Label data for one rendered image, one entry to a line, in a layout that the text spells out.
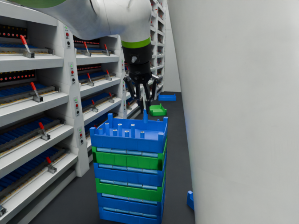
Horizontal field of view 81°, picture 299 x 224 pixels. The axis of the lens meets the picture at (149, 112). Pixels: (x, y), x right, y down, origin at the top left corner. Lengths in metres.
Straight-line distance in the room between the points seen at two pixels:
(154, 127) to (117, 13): 0.55
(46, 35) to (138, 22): 0.68
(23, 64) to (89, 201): 0.75
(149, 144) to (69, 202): 0.63
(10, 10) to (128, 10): 0.52
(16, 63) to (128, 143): 0.53
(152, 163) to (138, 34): 0.48
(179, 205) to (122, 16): 0.92
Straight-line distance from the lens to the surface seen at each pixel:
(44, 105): 0.97
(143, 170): 0.78
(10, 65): 0.87
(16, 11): 0.92
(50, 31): 1.10
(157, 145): 0.69
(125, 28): 0.53
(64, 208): 1.14
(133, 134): 0.80
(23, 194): 1.04
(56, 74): 1.10
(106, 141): 0.75
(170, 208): 1.06
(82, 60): 1.19
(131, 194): 0.86
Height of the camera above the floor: 0.77
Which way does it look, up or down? 18 degrees down
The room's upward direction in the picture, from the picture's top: straight up
